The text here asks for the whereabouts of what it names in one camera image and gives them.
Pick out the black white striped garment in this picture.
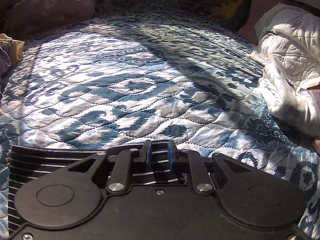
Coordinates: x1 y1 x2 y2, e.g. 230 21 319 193
6 139 218 235

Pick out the blue white quilted bedspread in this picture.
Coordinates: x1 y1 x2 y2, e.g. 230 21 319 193
1 7 319 239

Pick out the pink cartoon print garment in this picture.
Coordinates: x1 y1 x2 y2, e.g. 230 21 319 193
312 138 320 156

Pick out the purple garment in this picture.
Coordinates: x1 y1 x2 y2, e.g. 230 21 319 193
308 85 320 98

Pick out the yellow plush toy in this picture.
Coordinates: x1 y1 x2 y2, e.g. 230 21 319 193
211 0 245 21

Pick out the white quilted blanket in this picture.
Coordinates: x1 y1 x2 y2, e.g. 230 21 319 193
250 3 319 90

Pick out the pink pillow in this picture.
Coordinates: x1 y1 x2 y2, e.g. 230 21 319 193
236 0 287 45

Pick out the mauve rolled duvet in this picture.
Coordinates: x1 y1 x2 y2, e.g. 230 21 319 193
4 0 98 37

